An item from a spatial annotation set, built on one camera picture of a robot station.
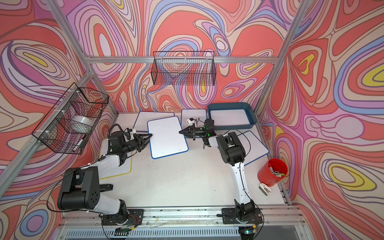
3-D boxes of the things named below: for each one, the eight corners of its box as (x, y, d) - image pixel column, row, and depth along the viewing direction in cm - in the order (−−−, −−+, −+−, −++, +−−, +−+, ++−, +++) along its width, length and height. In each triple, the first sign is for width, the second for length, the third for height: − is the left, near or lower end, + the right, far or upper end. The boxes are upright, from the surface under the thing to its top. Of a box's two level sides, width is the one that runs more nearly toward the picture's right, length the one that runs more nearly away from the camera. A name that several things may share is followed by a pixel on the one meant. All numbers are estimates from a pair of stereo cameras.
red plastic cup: (260, 186, 85) (270, 177, 74) (255, 169, 92) (264, 158, 81) (279, 186, 85) (292, 177, 74) (272, 169, 92) (283, 158, 81)
